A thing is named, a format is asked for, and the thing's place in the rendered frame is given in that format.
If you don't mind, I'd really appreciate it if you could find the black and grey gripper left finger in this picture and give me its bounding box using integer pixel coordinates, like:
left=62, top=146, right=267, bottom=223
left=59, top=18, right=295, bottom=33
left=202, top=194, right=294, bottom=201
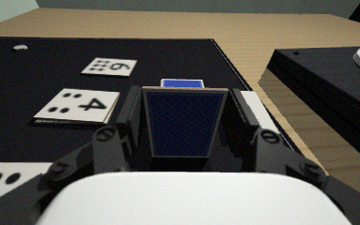
left=0, top=86, right=146, bottom=225

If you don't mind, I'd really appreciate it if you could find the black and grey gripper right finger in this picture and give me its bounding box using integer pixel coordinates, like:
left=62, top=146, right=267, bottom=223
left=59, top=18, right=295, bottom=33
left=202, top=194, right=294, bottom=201
left=220, top=88, right=360, bottom=225

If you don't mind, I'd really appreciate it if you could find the black card cloth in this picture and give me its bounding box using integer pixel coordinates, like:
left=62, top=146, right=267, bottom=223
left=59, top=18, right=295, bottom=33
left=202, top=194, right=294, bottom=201
left=0, top=38, right=247, bottom=173

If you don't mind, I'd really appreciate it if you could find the grey round disc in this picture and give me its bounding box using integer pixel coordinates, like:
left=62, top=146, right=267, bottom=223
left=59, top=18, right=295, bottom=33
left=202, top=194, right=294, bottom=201
left=14, top=45, right=27, bottom=51

